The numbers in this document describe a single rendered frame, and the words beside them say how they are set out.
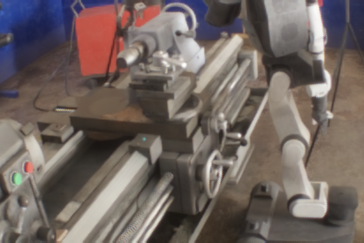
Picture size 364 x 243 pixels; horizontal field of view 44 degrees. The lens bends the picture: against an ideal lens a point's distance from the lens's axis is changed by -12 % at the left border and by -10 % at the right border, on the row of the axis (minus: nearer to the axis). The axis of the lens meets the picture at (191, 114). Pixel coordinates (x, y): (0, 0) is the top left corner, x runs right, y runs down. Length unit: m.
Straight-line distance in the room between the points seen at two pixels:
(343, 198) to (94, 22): 3.14
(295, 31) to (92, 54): 3.11
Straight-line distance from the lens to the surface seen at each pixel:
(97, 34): 4.81
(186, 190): 2.05
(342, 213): 2.56
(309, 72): 2.19
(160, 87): 1.92
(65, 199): 1.99
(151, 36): 2.42
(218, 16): 2.07
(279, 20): 2.01
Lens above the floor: 1.80
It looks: 25 degrees down
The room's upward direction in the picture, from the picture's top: 5 degrees counter-clockwise
